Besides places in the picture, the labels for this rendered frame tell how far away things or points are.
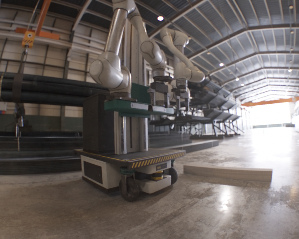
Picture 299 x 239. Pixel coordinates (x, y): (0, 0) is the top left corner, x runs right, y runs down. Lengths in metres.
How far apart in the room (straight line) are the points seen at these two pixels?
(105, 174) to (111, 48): 0.86
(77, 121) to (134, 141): 9.15
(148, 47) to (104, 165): 0.82
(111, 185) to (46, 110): 9.28
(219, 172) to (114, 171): 1.04
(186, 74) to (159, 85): 0.34
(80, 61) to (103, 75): 10.77
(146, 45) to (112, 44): 0.26
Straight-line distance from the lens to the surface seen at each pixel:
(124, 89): 1.13
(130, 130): 1.43
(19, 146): 3.20
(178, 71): 1.28
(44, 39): 10.94
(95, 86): 3.07
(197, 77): 1.36
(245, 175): 1.64
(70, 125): 10.34
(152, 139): 4.51
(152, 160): 1.11
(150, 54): 0.91
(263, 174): 1.61
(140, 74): 1.57
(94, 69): 0.97
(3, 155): 3.01
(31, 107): 10.20
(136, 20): 1.34
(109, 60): 1.00
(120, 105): 1.08
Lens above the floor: 0.50
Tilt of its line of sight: 5 degrees up
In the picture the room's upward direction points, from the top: 1 degrees counter-clockwise
